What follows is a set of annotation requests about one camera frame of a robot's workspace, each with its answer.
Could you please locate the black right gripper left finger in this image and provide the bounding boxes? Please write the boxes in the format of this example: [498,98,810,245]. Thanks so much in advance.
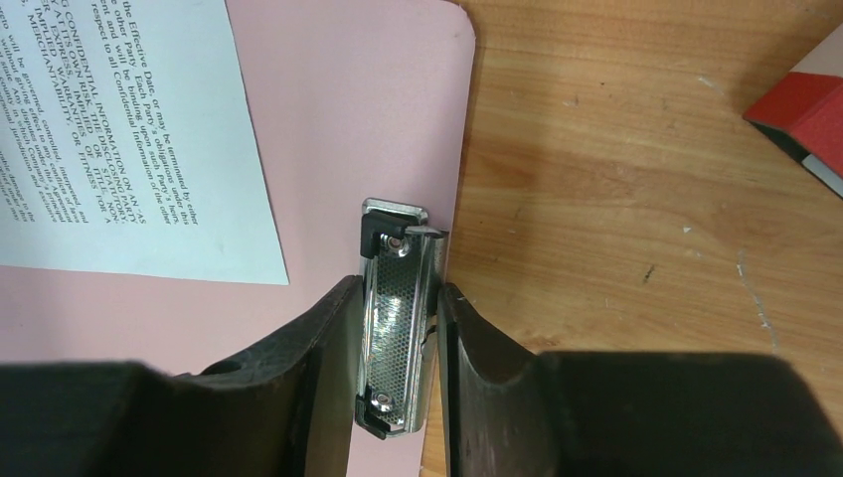
[1,275,363,476]

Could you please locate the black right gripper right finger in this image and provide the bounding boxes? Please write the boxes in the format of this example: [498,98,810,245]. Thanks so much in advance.
[437,284,842,476]

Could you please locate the metal clipboard clip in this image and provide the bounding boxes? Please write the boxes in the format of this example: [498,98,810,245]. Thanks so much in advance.
[355,198,449,440]

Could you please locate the printed paper sheet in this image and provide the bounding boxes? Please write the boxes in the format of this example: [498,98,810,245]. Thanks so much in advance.
[1,1,288,285]

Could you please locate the pink clipboard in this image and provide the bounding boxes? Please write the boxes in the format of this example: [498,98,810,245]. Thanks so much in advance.
[1,1,475,476]

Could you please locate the red folder with black inside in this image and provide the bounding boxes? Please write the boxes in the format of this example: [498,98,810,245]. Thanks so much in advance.
[744,23,843,199]

